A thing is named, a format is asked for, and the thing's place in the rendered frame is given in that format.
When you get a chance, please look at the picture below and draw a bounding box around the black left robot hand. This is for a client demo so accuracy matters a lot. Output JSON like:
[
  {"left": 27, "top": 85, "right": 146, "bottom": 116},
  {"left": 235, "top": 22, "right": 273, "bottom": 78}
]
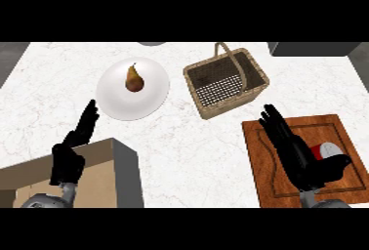
[{"left": 49, "top": 99, "right": 100, "bottom": 187}]

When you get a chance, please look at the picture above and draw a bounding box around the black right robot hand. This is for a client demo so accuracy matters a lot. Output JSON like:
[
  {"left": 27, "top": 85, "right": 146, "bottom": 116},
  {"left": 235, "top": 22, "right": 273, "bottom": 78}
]
[{"left": 258, "top": 104, "right": 353, "bottom": 192}]

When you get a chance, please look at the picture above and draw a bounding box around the brown wooden cutting board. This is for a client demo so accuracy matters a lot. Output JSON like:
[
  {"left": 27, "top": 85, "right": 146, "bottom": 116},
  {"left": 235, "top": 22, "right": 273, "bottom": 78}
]
[{"left": 241, "top": 113, "right": 369, "bottom": 209}]

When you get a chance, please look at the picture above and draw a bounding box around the red and white can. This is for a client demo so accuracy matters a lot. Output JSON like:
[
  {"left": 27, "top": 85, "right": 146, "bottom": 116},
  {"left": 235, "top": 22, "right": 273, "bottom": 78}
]
[{"left": 309, "top": 142, "right": 345, "bottom": 161}]

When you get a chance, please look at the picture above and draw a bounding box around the open wooden drawer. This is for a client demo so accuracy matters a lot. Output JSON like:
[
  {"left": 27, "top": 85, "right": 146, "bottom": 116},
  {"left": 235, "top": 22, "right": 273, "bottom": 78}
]
[{"left": 0, "top": 137, "right": 146, "bottom": 209}]

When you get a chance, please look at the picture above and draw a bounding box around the white round plate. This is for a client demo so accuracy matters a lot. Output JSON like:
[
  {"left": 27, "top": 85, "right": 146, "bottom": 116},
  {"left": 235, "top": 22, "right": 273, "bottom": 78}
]
[{"left": 95, "top": 57, "right": 171, "bottom": 122}]

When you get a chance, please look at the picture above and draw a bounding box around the brown pear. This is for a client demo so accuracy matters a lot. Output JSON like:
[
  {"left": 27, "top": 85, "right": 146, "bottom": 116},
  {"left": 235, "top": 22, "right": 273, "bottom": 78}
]
[{"left": 124, "top": 62, "right": 146, "bottom": 93}]

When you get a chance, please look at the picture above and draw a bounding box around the dark grey appliance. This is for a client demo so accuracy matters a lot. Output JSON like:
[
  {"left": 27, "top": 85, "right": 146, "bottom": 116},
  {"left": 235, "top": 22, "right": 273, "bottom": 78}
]
[{"left": 267, "top": 42, "right": 363, "bottom": 58}]

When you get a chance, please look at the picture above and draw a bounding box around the wicker basket with handle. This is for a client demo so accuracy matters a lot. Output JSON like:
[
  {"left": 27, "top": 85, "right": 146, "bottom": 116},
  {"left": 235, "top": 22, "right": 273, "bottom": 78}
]
[{"left": 182, "top": 42, "right": 272, "bottom": 121}]

